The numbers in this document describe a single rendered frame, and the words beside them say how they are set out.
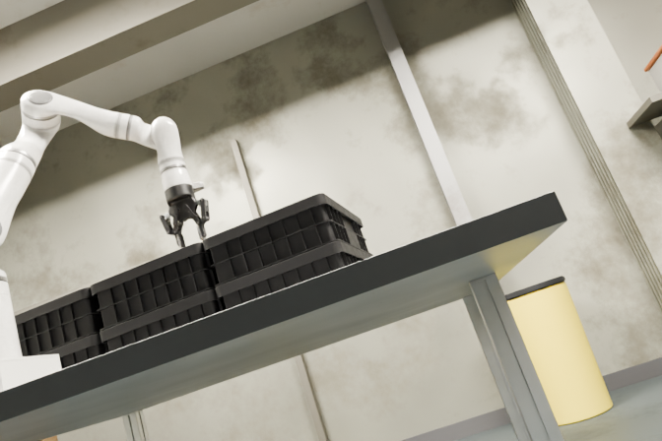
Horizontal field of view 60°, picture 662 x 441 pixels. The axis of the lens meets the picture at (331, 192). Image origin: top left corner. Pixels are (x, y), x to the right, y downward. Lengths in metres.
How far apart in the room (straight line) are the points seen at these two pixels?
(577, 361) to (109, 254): 2.86
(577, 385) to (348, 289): 2.29
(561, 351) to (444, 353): 0.74
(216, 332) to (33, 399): 0.28
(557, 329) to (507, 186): 0.96
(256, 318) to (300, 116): 3.03
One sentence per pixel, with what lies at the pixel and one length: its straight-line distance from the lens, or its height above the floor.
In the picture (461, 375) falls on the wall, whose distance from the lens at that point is 3.39.
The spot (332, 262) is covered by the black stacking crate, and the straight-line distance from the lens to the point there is 1.19.
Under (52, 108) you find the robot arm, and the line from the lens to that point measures 1.64.
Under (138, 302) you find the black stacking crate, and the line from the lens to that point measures 1.38.
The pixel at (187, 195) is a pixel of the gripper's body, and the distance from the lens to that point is 1.55.
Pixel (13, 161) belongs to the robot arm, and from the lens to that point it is 1.51.
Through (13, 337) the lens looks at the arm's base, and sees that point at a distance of 1.34.
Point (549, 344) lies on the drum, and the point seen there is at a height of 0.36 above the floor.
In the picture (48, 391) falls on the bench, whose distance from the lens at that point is 0.91.
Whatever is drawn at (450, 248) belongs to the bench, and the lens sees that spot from 0.73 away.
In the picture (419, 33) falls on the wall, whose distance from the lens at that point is 3.83.
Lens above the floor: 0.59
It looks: 16 degrees up
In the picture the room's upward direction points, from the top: 19 degrees counter-clockwise
